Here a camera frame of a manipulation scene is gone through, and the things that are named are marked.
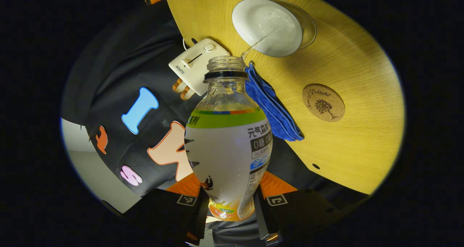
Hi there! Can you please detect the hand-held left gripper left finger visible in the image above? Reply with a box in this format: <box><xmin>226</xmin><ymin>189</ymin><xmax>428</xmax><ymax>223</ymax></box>
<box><xmin>125</xmin><ymin>173</ymin><xmax>210</xmax><ymax>246</ymax></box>

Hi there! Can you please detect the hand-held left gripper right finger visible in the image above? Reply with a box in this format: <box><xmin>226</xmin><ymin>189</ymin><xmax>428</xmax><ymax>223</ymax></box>
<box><xmin>254</xmin><ymin>171</ymin><xmax>345</xmax><ymax>246</ymax></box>

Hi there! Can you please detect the clear labelled water bottle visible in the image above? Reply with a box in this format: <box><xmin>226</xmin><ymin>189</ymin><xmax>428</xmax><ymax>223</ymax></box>
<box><xmin>184</xmin><ymin>55</ymin><xmax>273</xmax><ymax>222</ymax></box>

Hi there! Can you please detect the cream teacup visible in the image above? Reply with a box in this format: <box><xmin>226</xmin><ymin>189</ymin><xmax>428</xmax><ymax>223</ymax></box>
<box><xmin>232</xmin><ymin>0</ymin><xmax>303</xmax><ymax>58</ymax></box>

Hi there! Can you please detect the round cork coaster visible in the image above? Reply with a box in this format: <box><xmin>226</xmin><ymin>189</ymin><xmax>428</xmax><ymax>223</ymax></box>
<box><xmin>302</xmin><ymin>83</ymin><xmax>345</xmax><ymax>122</ymax></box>

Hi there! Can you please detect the white toaster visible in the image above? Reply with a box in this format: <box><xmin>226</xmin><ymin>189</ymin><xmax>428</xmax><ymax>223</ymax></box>
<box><xmin>169</xmin><ymin>38</ymin><xmax>231</xmax><ymax>96</ymax></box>

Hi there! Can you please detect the black backdrop cloth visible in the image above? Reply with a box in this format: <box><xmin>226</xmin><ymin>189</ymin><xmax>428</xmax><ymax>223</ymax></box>
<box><xmin>61</xmin><ymin>1</ymin><xmax>370</xmax><ymax>236</ymax></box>

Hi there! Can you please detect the blue folded towel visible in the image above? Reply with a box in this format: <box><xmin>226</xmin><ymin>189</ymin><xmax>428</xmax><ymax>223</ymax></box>
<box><xmin>245</xmin><ymin>62</ymin><xmax>305</xmax><ymax>142</ymax></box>

